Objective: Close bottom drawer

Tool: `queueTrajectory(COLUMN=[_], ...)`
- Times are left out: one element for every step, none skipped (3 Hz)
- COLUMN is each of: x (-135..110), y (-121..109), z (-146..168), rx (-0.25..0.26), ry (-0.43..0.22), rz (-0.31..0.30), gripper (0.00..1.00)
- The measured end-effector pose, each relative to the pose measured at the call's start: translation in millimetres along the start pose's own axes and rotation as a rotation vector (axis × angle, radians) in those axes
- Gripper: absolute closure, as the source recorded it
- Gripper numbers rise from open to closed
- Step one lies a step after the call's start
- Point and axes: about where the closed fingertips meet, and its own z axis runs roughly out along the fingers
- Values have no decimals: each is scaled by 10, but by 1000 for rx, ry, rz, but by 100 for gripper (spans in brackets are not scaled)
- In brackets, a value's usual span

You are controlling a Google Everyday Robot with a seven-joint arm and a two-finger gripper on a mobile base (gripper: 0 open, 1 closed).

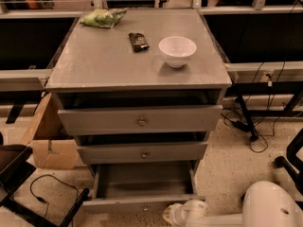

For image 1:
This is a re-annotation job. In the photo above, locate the white gripper body with foam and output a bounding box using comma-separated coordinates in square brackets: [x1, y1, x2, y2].
[163, 204, 180, 226]

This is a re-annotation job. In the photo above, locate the grey bottom drawer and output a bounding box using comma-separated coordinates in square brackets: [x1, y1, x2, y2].
[83, 161, 205, 214]

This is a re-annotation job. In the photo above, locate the grey drawer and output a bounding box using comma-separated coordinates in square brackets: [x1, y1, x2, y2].
[78, 142, 207, 165]
[83, 161, 205, 214]
[58, 105, 222, 135]

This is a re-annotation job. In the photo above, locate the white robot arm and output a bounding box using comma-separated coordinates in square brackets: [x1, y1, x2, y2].
[163, 181, 303, 227]

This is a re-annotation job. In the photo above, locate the grey middle drawer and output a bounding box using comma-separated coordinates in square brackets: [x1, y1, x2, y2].
[78, 142, 207, 165]

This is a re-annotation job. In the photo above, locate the grey top drawer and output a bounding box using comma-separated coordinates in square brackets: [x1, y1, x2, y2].
[58, 105, 222, 135]

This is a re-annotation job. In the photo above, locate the grey wooden drawer cabinet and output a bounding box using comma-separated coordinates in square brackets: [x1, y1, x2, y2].
[45, 9, 233, 178]

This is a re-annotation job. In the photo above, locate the black table leg stand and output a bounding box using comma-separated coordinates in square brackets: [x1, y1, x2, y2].
[235, 90, 258, 142]

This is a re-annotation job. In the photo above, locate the black office chair base right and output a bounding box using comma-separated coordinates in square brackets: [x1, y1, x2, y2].
[273, 126, 303, 211]

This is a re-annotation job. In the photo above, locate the brown cardboard box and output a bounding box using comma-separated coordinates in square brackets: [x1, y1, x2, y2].
[21, 94, 79, 169]

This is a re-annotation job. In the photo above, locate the white ceramic bowl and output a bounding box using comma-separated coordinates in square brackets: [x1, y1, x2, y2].
[158, 36, 197, 68]

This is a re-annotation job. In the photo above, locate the black chair left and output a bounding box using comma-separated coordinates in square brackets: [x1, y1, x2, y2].
[0, 133, 89, 227]

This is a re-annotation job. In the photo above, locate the dark brown snack packet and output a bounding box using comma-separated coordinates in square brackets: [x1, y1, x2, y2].
[129, 33, 150, 52]

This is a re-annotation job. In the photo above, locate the green chip bag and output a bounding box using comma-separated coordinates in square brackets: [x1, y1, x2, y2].
[80, 9, 128, 28]

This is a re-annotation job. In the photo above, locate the black cables right floor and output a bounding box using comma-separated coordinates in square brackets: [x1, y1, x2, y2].
[220, 61, 303, 153]

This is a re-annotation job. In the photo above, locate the black floor cable left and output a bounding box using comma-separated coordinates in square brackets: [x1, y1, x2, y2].
[29, 174, 80, 219]

